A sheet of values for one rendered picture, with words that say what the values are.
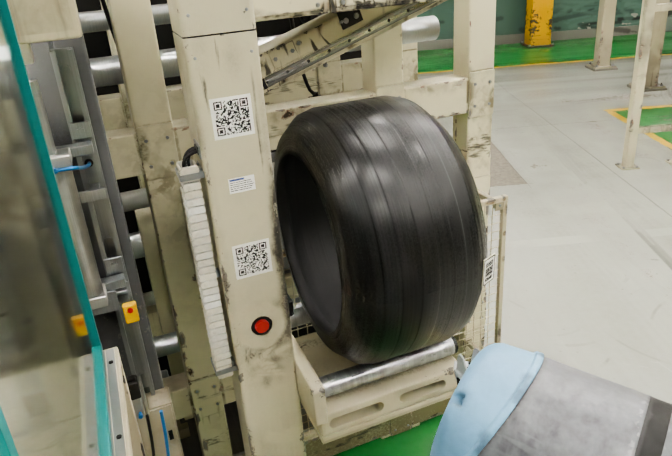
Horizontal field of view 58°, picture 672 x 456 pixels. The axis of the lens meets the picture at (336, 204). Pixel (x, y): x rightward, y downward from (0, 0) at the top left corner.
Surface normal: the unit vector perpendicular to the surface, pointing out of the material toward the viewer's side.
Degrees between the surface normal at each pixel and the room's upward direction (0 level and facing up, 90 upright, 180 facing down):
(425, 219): 63
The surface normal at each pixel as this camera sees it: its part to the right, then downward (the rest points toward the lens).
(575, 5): 0.04, 0.40
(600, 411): -0.14, -0.78
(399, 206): 0.29, -0.20
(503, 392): -0.29, -0.65
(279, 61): 0.38, 0.35
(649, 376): -0.07, -0.92
